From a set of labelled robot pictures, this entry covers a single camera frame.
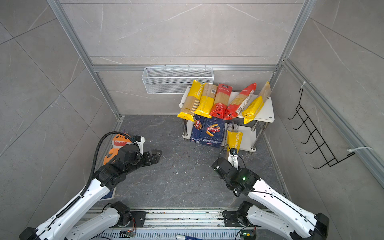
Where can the blue marker pen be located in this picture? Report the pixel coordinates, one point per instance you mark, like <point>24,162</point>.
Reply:
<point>182,237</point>

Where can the white wire mesh basket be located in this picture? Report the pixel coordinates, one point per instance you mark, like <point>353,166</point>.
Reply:
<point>174,80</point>

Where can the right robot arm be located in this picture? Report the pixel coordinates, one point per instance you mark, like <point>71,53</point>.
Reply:
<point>283,217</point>

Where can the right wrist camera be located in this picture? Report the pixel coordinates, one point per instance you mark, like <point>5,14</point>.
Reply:
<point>233,158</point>

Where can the blue Barilla spaghetti box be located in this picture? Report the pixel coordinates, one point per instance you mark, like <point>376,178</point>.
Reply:
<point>197,128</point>

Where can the red spaghetti bag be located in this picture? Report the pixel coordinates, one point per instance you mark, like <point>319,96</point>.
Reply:
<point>221,101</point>
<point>239,102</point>

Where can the blue Chinese book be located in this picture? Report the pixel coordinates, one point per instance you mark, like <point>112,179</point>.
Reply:
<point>109,196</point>

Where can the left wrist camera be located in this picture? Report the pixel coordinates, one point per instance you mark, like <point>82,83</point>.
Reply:
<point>139,140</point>

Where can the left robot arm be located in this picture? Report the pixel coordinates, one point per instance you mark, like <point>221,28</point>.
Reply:
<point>64,224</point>

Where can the white two-tier shelf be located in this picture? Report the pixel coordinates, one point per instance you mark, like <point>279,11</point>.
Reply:
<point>250,133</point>

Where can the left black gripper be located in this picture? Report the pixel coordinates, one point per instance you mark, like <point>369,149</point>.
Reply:
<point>148,161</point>

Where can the yellow Pastatime spaghetti bag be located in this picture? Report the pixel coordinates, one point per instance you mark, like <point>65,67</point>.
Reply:
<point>192,101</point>

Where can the yellow pasta bag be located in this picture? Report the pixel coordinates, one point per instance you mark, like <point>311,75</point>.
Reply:
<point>256,105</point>

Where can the clear labelled spaghetti bag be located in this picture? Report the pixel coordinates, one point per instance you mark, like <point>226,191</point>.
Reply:
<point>233,127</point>

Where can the blue Barilla rigatoni box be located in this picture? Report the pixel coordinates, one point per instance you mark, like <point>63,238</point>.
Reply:
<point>212,132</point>

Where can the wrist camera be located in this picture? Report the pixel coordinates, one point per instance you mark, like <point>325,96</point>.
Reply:
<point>139,140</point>
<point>233,158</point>

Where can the yellow barcode spaghetti bag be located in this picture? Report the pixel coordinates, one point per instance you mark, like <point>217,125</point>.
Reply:
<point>207,101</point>

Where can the black wire hook rack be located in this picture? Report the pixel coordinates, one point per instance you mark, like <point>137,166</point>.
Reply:
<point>315,136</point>

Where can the orange shark plush toy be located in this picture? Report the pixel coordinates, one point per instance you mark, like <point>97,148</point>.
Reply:
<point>118,142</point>

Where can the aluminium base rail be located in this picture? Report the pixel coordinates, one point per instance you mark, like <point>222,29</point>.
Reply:
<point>163,225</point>

